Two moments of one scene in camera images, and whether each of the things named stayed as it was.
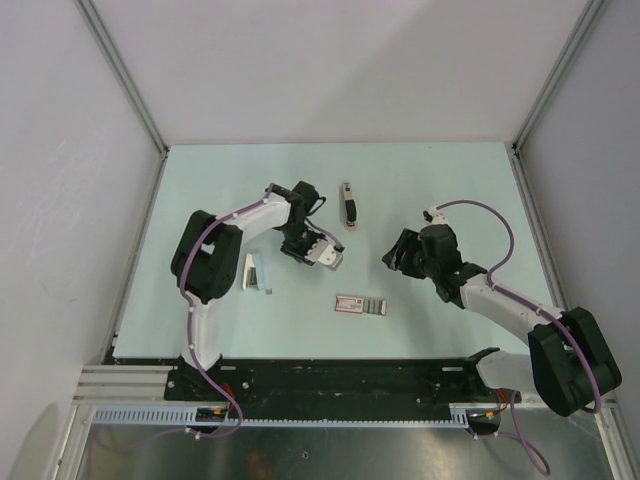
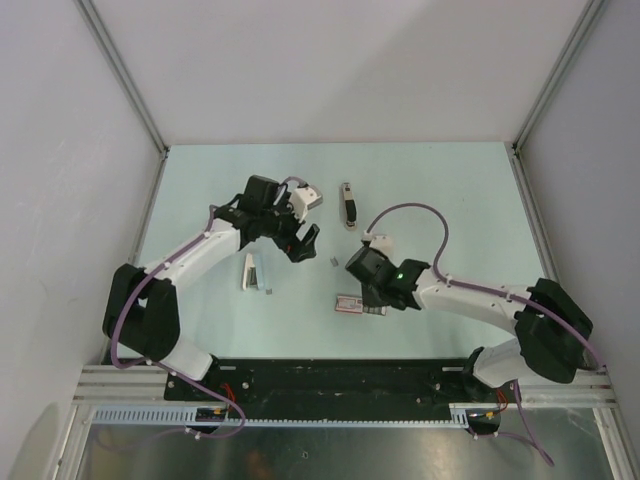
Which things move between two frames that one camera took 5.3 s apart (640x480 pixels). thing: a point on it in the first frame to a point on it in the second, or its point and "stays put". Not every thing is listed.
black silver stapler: x=350 y=210 stays put
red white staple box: x=370 y=306 stays put
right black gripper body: x=431 y=267 to x=371 y=296
